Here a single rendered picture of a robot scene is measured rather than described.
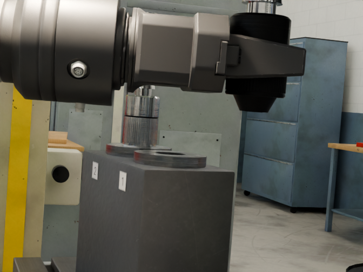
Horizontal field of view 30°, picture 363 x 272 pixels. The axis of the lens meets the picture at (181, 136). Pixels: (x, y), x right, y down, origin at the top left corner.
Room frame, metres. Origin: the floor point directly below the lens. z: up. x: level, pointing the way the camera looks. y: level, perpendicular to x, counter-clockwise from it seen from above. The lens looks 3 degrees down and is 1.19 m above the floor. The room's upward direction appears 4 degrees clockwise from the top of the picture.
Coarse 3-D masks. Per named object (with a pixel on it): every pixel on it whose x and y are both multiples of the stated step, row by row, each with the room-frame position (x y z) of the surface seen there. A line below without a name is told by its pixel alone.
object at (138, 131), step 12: (132, 108) 0.90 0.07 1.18; (144, 108) 0.90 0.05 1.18; (156, 108) 0.91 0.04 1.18; (132, 120) 0.90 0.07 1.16; (144, 120) 0.90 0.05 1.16; (156, 120) 0.91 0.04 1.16; (132, 132) 0.90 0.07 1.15; (144, 132) 0.90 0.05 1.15; (156, 132) 0.91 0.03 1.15; (132, 144) 0.90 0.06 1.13; (144, 144) 0.90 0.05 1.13; (156, 144) 0.92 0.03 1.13
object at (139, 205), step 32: (96, 160) 0.90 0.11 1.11; (128, 160) 0.84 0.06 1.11; (160, 160) 0.79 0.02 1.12; (192, 160) 0.80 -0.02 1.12; (96, 192) 0.89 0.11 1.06; (128, 192) 0.79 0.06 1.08; (160, 192) 0.76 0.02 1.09; (192, 192) 0.78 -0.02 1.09; (224, 192) 0.80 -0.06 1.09; (96, 224) 0.88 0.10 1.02; (128, 224) 0.78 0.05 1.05; (160, 224) 0.76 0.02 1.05; (192, 224) 0.78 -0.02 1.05; (224, 224) 0.80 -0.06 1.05; (96, 256) 0.87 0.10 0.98; (128, 256) 0.78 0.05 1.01; (160, 256) 0.76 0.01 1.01; (192, 256) 0.78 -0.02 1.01; (224, 256) 0.80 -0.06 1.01
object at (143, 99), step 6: (126, 96) 0.91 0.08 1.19; (132, 96) 0.90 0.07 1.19; (138, 96) 0.90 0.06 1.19; (144, 96) 0.90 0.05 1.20; (150, 96) 0.90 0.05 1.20; (132, 102) 0.90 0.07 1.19; (138, 102) 0.90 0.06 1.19; (144, 102) 0.90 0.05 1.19; (150, 102) 0.90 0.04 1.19; (156, 102) 0.91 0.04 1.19
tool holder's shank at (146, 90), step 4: (148, 12) 0.91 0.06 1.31; (152, 12) 0.91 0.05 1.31; (140, 88) 0.91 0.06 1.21; (144, 88) 0.91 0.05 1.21; (148, 88) 0.91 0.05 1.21; (152, 88) 0.91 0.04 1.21; (136, 92) 0.91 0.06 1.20; (140, 92) 0.91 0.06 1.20; (144, 92) 0.91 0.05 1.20; (148, 92) 0.91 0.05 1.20
